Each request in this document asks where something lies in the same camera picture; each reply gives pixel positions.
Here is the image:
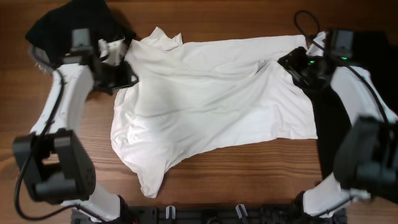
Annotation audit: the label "white t-shirt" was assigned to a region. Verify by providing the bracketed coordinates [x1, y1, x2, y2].
[111, 28, 317, 198]

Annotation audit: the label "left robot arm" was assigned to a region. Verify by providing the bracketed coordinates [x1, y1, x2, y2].
[12, 29, 139, 223]

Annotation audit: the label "black garment at right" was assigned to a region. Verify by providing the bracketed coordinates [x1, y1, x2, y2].
[306, 30, 398, 205]

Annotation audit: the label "grey folded garments stack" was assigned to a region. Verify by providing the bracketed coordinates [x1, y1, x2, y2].
[29, 44, 54, 75]

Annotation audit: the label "black folded garment on stack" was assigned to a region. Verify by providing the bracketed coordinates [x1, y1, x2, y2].
[25, 0, 136, 66]

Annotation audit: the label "black base rail with clips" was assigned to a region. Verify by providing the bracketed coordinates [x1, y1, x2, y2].
[70, 203, 348, 224]

